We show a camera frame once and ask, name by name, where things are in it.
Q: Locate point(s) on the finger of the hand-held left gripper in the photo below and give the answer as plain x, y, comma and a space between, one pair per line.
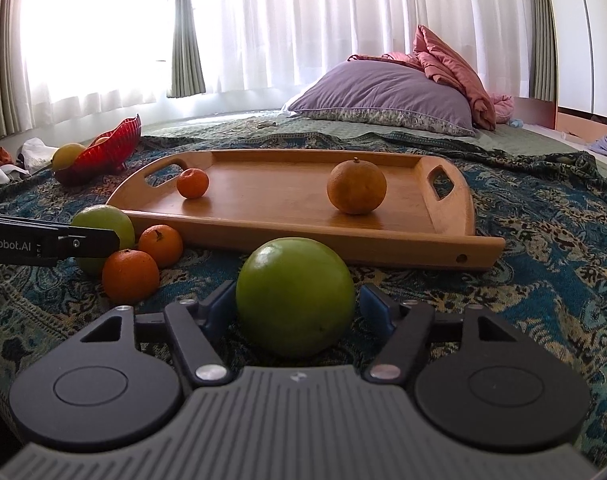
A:
93, 243

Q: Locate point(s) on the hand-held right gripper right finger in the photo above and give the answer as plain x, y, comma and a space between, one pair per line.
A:
376, 307

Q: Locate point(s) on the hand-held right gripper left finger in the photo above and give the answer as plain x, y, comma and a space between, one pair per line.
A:
217, 310

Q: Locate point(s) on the green apple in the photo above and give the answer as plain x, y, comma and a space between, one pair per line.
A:
103, 217
296, 297

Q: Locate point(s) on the wooden tray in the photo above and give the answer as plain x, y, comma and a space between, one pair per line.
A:
268, 195

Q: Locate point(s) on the small orange tangerine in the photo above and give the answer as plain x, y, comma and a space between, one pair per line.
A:
131, 277
161, 246
193, 183

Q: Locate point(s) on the yellow lemon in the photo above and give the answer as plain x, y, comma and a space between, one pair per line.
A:
68, 156

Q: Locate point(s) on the red glass bowl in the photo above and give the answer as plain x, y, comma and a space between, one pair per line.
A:
105, 152

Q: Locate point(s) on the yellow fruit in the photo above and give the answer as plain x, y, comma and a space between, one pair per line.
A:
102, 140

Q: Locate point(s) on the large orange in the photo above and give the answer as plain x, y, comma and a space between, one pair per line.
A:
357, 186

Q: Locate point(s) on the blue patterned blanket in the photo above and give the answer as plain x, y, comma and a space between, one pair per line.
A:
533, 260

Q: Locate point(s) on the grey-green curtain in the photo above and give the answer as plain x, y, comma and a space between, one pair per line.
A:
543, 35
3, 60
187, 35

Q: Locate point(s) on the green bedspread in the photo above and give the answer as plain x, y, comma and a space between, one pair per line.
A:
508, 141

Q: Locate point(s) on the purple pillow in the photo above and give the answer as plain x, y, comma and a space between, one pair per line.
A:
383, 92

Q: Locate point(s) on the small blue item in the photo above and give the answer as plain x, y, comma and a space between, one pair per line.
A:
515, 122

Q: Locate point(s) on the pink cloth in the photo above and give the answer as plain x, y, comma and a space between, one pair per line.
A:
502, 106

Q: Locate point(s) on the pink quilt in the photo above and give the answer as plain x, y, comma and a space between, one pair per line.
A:
453, 70

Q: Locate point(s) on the white sheer curtain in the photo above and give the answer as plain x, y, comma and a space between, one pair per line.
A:
308, 20

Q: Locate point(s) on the wooden bed frame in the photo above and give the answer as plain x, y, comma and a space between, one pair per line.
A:
573, 122

